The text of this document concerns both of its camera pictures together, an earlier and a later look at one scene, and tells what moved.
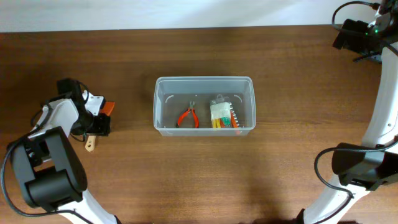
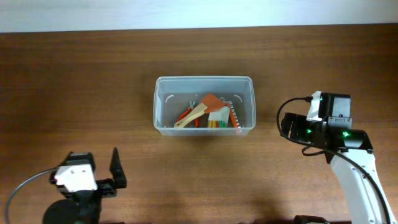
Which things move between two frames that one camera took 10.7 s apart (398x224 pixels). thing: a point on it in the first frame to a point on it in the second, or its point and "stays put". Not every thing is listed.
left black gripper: [102, 125] to [104, 185]
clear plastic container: [207, 106] stays put
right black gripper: [343, 34] to [290, 125]
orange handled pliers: [186, 112] stays put
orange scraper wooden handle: [106, 109] to [210, 103]
